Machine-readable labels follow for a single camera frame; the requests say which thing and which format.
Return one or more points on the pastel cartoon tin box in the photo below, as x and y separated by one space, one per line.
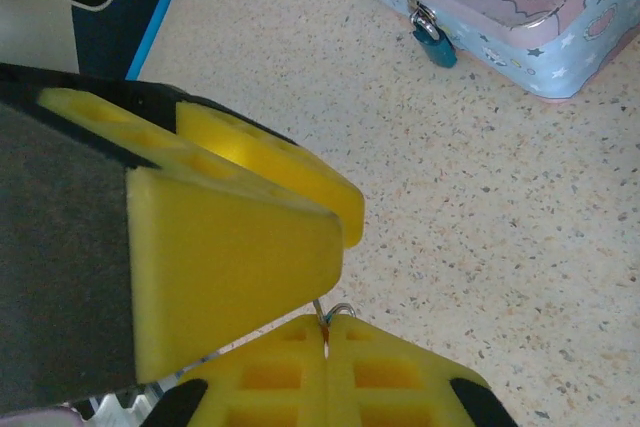
550 22

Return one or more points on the blue table edge trim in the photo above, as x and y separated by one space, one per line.
160 12

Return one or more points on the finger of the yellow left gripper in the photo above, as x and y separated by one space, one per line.
225 257
300 172

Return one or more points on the small teal padlock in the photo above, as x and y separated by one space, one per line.
440 49

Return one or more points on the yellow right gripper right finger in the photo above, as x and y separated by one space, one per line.
400 367

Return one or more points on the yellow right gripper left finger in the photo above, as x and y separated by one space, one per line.
280 362

